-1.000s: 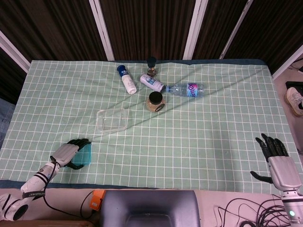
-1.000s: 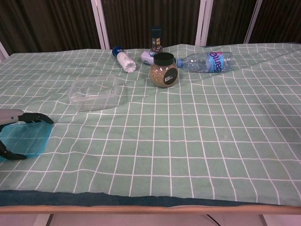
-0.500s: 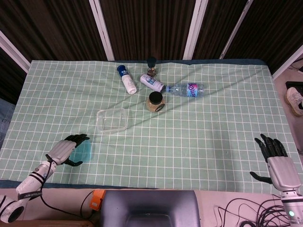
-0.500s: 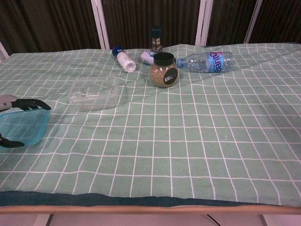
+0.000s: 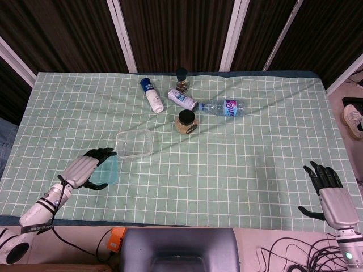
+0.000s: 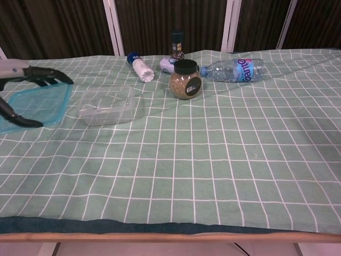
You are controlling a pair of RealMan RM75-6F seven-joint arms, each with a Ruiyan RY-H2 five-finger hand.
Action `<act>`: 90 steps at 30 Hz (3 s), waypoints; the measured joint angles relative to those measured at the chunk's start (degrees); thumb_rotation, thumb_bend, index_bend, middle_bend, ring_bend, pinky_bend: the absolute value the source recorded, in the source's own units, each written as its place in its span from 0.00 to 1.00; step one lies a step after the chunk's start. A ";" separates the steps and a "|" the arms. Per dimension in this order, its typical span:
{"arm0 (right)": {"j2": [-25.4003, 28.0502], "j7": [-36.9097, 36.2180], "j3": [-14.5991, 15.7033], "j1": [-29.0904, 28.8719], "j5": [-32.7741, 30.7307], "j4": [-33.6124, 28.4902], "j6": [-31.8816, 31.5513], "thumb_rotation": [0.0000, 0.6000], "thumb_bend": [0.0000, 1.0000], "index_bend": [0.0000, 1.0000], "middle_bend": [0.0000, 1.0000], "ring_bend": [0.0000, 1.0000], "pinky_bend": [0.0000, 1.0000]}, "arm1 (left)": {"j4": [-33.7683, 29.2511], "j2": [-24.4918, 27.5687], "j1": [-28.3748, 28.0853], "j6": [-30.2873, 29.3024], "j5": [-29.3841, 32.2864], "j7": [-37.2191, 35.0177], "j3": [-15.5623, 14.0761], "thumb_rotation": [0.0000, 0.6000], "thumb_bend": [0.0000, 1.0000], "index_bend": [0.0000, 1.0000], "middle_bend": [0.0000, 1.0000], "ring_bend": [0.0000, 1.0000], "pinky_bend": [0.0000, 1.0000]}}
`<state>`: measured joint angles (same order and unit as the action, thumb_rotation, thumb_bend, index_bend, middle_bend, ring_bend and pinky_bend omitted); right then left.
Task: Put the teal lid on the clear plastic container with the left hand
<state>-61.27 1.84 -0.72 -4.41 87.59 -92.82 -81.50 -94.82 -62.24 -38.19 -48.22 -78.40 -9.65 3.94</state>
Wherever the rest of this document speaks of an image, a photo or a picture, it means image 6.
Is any blue plastic lid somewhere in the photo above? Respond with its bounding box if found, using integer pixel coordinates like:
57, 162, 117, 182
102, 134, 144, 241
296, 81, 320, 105
0, 82, 73, 134

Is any pepper grinder with dark cap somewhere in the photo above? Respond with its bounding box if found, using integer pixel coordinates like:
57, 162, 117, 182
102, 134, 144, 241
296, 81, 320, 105
169, 29, 185, 60

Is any clear water bottle blue label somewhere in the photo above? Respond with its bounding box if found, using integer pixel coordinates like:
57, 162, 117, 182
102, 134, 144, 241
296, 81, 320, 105
199, 58, 266, 83

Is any clear plastic container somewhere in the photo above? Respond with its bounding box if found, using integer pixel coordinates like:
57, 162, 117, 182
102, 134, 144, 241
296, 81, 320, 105
77, 85, 135, 126

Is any dark teal under cloth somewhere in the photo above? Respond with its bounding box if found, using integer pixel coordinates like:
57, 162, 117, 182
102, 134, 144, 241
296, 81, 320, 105
0, 217, 341, 236

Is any white bottle with blue cap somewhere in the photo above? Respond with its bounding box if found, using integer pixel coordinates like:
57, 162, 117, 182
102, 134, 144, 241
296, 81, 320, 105
126, 52, 156, 83

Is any round seed jar black lid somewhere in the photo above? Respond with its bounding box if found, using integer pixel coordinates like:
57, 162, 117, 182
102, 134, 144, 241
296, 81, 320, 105
168, 59, 202, 100

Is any green checked tablecloth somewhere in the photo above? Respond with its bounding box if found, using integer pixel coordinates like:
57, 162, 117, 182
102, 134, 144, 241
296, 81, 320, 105
0, 47, 341, 232

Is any wooden table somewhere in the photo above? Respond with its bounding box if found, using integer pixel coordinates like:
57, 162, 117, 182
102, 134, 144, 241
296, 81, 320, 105
0, 231, 341, 256

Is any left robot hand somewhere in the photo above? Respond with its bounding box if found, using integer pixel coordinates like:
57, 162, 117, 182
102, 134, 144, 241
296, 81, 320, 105
0, 59, 74, 127

